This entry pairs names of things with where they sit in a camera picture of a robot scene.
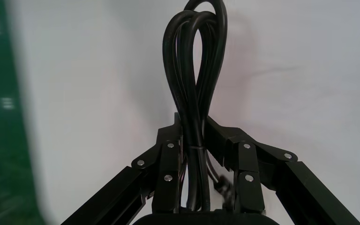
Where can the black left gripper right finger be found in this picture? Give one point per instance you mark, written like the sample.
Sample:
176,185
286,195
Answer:
251,174

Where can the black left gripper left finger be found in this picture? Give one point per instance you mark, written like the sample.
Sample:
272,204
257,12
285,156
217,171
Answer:
164,174

